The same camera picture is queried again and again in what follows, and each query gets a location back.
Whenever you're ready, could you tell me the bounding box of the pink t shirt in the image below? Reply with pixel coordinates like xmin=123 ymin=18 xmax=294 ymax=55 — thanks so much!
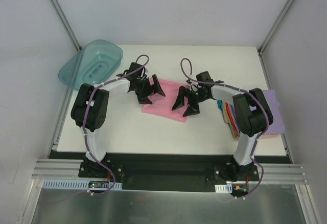
xmin=142 ymin=78 xmax=188 ymax=123

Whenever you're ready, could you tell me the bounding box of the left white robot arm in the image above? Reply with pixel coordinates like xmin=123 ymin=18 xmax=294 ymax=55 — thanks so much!
xmin=71 ymin=62 xmax=165 ymax=177

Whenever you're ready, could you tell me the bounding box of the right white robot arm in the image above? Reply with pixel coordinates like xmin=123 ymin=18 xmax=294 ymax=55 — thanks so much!
xmin=172 ymin=71 xmax=273 ymax=180

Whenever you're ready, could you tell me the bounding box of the teal folded t shirt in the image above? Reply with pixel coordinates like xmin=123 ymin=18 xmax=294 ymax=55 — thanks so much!
xmin=217 ymin=100 xmax=223 ymax=111

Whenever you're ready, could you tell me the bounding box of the teal plastic tub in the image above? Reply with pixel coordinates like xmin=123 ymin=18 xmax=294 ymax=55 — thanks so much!
xmin=58 ymin=39 xmax=123 ymax=91

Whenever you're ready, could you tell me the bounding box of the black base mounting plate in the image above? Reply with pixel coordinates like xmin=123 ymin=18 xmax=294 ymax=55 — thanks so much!
xmin=50 ymin=151 xmax=291 ymax=192

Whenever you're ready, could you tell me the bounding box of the purple folded t shirt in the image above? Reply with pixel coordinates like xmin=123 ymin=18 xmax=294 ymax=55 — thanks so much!
xmin=262 ymin=89 xmax=285 ymax=136

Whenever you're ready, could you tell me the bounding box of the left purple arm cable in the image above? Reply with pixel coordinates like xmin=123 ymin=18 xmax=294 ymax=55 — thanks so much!
xmin=81 ymin=54 xmax=150 ymax=163

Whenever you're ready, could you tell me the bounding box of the right white cable duct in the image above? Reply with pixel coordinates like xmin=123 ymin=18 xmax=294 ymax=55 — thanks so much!
xmin=215 ymin=184 xmax=232 ymax=194

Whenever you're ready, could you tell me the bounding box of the white cable duct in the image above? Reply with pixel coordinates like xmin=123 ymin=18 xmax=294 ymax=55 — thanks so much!
xmin=43 ymin=180 xmax=123 ymax=191
xmin=215 ymin=184 xmax=232 ymax=194

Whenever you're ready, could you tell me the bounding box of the left aluminium frame post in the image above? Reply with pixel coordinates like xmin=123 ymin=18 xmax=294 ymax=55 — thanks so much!
xmin=49 ymin=0 xmax=82 ymax=51

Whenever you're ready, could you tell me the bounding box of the aluminium frame post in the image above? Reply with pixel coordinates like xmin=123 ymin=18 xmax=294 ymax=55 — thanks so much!
xmin=49 ymin=0 xmax=82 ymax=51
xmin=258 ymin=0 xmax=296 ymax=56

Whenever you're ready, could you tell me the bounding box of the front aluminium frame rail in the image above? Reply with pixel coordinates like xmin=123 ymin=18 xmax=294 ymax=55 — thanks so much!
xmin=32 ymin=159 xmax=309 ymax=185

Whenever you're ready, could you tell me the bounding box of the left white cable duct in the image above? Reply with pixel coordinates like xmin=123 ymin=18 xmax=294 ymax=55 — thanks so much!
xmin=43 ymin=180 xmax=123 ymax=191

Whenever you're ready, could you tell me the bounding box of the right aluminium frame post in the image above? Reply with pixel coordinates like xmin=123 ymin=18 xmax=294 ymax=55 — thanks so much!
xmin=258 ymin=0 xmax=296 ymax=56

